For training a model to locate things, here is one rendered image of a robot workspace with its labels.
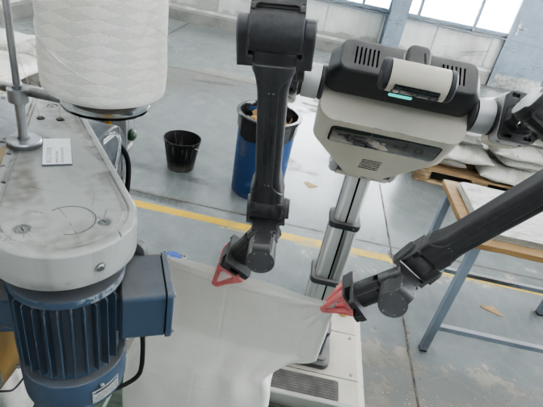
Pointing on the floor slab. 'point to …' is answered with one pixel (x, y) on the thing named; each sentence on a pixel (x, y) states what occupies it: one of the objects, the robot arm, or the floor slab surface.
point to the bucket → (181, 149)
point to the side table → (452, 197)
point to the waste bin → (247, 141)
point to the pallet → (455, 175)
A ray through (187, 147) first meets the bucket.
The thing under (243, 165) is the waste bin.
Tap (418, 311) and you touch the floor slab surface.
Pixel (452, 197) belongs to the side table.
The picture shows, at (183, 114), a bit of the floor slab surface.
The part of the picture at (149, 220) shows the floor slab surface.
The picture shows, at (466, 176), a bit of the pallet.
